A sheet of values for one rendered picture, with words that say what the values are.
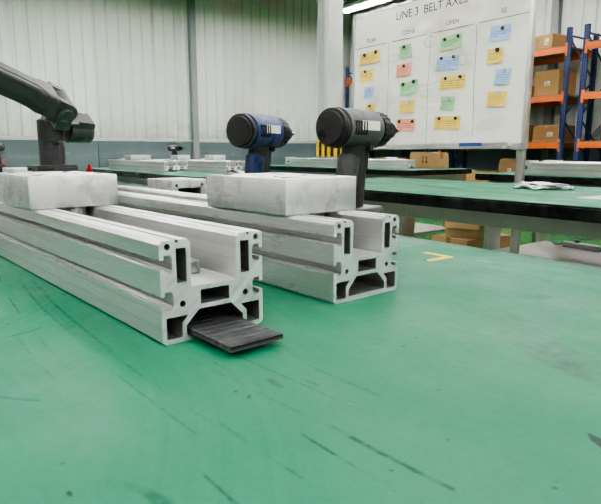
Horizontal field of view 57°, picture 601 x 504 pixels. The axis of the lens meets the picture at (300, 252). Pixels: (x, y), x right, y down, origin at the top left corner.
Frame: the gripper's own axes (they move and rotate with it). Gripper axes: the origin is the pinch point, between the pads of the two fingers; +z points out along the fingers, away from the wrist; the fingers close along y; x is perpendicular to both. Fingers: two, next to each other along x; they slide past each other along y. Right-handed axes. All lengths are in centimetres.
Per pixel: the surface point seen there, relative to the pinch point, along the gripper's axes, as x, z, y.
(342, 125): -82, -16, 15
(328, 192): -94, -8, 1
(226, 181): -83, -9, -5
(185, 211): -71, -4, -5
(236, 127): -60, -16, 12
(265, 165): -60, -10, 18
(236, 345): -107, 2, -21
